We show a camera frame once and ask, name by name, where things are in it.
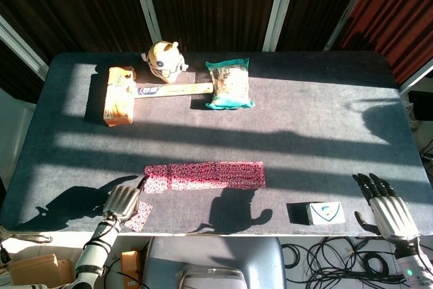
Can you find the dark red knitted cloth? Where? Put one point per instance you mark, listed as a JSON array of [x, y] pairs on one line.
[[209, 175]]

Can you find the long white toothpaste box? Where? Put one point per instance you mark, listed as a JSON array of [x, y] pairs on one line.
[[169, 90]]

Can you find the small white blue box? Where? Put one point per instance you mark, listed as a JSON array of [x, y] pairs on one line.
[[326, 214]]

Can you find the red curtain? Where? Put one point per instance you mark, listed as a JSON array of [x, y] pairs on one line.
[[395, 8]]

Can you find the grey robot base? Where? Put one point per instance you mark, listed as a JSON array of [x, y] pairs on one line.
[[216, 255]]

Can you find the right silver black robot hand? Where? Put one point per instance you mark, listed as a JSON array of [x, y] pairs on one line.
[[392, 216]]

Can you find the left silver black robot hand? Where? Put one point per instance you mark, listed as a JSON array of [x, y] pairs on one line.
[[121, 202]]

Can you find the green snack bag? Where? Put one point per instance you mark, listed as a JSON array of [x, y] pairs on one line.
[[230, 82]]

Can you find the small orange cardboard piece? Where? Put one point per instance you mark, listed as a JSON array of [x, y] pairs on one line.
[[130, 265]]

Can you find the white window post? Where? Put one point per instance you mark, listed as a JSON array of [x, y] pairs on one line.
[[275, 8], [348, 11], [145, 1]]

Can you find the orange carton box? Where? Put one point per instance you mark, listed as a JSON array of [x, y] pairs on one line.
[[118, 99]]

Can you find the yellow plush toy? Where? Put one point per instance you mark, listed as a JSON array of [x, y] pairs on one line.
[[164, 62]]

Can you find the dark grey table cloth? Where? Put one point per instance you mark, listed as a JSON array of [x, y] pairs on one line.
[[304, 116]]

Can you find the single red patterned card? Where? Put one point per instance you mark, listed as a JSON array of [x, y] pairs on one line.
[[140, 216]]

